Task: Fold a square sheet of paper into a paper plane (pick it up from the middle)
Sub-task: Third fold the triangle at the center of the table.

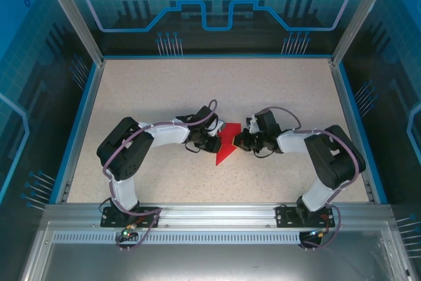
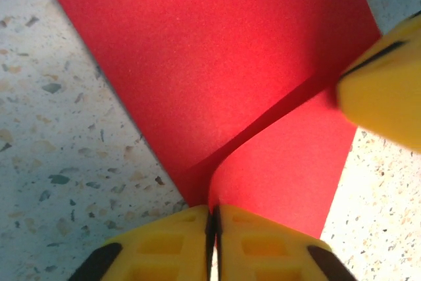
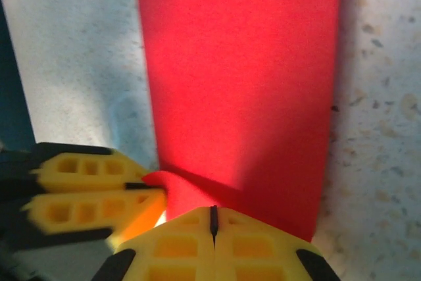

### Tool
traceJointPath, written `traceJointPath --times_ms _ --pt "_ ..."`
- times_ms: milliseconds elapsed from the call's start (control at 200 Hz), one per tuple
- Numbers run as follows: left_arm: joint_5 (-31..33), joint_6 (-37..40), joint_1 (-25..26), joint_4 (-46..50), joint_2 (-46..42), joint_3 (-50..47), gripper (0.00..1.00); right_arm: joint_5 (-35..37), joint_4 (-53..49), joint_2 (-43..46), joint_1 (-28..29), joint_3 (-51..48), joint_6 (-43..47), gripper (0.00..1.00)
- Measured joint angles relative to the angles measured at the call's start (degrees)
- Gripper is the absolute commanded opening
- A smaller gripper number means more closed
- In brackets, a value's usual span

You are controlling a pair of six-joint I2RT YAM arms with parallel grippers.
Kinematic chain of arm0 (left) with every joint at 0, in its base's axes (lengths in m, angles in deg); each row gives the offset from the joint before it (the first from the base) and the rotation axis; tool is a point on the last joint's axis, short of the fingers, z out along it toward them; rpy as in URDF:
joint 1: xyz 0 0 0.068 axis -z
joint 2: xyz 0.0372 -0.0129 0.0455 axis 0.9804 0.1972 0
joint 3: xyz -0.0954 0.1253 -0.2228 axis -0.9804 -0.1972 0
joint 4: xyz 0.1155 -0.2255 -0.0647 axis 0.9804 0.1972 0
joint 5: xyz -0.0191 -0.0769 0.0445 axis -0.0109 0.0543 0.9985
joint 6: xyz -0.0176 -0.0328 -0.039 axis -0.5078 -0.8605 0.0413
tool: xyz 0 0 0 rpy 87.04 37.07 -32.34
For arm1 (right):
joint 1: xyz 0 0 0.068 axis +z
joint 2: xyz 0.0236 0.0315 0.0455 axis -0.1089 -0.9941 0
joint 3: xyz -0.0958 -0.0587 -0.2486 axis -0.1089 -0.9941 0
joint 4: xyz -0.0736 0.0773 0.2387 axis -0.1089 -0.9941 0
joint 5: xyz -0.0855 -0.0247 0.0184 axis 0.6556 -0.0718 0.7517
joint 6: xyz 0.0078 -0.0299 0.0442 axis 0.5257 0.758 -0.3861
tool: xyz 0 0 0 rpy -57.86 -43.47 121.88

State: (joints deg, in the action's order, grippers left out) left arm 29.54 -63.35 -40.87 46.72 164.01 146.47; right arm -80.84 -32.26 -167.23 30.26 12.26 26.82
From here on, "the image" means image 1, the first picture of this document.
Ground red paper sheet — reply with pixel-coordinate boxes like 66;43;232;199
215;123;243;166

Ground blue table edge strip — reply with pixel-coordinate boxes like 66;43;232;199
48;63;101;205
338;63;389;205

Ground thin aluminium table end rail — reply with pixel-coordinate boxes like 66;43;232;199
101;53;334;63

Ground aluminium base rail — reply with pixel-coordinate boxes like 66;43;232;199
42;202;394;233

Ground aluminium table side rail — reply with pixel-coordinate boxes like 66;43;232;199
55;60;106;205
328;59;378;205

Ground slotted metal cable duct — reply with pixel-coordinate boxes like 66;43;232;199
51;232;332;243

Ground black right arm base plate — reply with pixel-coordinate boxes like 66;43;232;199
275;204;333;229

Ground cable connector with green light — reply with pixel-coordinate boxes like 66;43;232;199
120;224;136;240

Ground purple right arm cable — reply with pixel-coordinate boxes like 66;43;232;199
261;105;360;252

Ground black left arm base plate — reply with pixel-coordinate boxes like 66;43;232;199
100;207;161;229

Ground aluminium frame post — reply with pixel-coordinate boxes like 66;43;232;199
330;0;395;66
36;0;106;66

